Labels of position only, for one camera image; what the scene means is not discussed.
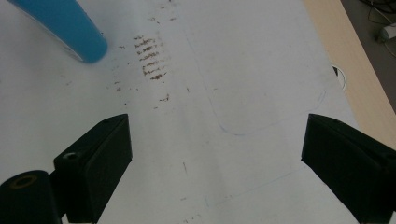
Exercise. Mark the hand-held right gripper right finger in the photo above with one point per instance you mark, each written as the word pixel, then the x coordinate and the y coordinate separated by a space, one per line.
pixel 348 161

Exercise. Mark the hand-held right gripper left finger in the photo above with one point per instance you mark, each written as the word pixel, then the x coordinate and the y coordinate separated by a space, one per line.
pixel 93 169

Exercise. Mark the blue tube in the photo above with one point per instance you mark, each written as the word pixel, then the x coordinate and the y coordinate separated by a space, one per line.
pixel 70 26

